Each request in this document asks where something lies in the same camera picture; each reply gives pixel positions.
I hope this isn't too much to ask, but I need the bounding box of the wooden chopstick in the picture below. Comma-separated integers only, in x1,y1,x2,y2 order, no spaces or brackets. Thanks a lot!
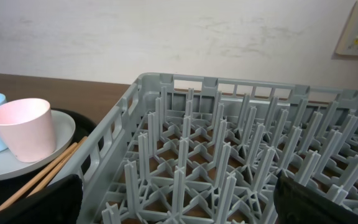
0,142,78,211
28,136,87,197

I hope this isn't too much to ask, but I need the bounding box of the grey dishwasher rack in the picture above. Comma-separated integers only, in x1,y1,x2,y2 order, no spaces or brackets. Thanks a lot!
57,73,358,223

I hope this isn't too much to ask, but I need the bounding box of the round black tray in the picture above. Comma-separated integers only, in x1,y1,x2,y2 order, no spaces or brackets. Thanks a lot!
0,108,96,205

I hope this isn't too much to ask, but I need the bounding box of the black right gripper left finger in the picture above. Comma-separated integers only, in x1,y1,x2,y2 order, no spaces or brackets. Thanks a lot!
0,174,83,224

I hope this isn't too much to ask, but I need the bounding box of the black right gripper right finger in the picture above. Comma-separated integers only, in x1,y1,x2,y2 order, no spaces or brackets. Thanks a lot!
273,172,358,224

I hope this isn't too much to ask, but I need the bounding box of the pink cup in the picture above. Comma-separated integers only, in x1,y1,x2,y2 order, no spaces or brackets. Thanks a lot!
0,98,57,163

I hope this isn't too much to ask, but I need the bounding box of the grey plate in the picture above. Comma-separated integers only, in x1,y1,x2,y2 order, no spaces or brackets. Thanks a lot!
0,110,76,180

